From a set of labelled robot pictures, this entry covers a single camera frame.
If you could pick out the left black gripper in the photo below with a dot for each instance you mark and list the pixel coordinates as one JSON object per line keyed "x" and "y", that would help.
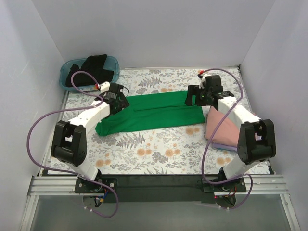
{"x": 121, "y": 103}

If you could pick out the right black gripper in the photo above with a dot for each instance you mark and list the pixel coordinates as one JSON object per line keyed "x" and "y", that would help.
{"x": 191, "y": 95}

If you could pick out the green t shirt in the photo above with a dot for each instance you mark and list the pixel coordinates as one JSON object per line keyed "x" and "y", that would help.
{"x": 152, "y": 111}

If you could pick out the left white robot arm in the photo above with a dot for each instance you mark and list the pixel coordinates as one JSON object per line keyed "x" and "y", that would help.
{"x": 69, "y": 144}

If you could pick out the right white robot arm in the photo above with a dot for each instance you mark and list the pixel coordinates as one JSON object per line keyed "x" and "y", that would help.
{"x": 256, "y": 141}

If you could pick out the floral table mat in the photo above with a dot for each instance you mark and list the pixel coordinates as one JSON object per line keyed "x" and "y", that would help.
{"x": 179, "y": 150}

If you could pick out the teal plastic bin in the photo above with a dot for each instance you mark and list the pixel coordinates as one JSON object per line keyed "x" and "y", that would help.
{"x": 111, "y": 64}

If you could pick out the black t shirt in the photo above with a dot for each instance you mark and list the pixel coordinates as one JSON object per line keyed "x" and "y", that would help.
{"x": 93, "y": 65}

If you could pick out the folded pink t shirt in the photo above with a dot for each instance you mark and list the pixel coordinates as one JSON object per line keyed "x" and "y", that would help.
{"x": 228, "y": 132}

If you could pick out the folded lilac t shirt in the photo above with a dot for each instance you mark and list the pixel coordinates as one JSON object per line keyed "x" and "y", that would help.
{"x": 224, "y": 147}

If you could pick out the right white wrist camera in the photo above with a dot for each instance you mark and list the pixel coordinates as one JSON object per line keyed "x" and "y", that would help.
{"x": 202, "y": 76}

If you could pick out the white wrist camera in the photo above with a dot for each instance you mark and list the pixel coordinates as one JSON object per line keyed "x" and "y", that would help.
{"x": 104, "y": 87}
{"x": 202, "y": 76}

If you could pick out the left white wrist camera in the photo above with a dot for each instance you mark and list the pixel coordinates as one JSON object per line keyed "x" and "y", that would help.
{"x": 104, "y": 87}

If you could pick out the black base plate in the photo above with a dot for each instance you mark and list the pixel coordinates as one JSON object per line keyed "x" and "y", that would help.
{"x": 169, "y": 188}

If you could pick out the aluminium frame rail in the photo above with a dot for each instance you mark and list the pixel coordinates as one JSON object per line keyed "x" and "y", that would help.
{"x": 59, "y": 184}

